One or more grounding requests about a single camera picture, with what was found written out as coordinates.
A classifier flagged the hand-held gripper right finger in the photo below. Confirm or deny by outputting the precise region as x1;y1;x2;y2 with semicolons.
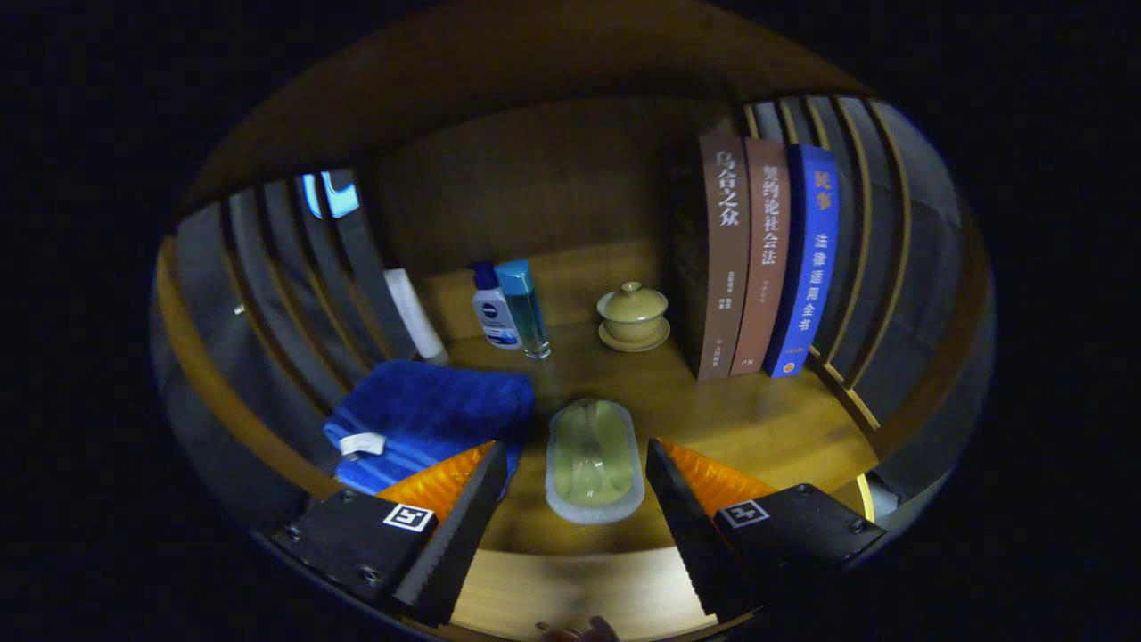
645;437;890;622

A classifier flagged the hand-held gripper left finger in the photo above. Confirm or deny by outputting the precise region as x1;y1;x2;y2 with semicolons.
270;440;509;627

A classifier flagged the brown wooden drawer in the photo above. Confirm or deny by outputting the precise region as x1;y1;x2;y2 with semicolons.
446;548;723;642

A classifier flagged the brown wooden countertop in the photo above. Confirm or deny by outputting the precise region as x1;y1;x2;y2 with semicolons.
160;236;883;558

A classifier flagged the brown wooden cabinet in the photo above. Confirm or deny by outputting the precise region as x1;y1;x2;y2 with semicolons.
150;0;997;572

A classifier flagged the blue folded towel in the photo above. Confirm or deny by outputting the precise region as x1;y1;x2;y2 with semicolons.
323;358;536;497

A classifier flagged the white and blue bottle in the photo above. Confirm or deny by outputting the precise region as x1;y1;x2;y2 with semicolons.
471;261;524;350

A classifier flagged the beige lidded tea cup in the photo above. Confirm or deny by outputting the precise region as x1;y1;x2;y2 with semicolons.
596;281;671;353

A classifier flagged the white tube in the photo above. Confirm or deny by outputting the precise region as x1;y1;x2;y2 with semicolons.
383;267;449;365

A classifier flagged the teal clear bottle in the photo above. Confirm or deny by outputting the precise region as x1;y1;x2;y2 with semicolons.
495;259;553;360

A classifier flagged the dark brown book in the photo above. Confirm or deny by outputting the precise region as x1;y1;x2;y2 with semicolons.
673;134;752;383

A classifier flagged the reddish brown book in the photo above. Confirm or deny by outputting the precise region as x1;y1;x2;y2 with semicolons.
729;136;792;376

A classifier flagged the blue book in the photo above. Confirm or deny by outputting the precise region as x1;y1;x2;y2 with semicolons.
762;143;841;379

